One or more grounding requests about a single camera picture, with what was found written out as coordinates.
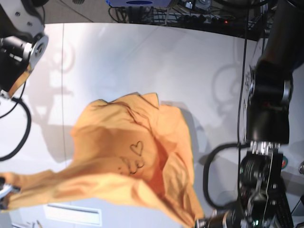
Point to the black power strip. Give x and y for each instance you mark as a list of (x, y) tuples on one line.
[(201, 20)]

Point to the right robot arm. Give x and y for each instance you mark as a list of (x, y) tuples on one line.
[(22, 44)]

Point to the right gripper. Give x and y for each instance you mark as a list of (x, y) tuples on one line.
[(5, 189)]

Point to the black keyboard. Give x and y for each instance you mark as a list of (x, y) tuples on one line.
[(283, 213)]

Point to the green tape roll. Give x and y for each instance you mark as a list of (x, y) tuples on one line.
[(284, 163)]

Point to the orange t-shirt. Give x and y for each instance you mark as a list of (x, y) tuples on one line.
[(130, 151)]

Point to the white rectangular tray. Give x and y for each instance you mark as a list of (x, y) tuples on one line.
[(73, 214)]

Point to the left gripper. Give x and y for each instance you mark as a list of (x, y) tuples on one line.
[(250, 210)]

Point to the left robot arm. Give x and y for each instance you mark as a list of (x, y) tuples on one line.
[(268, 87)]

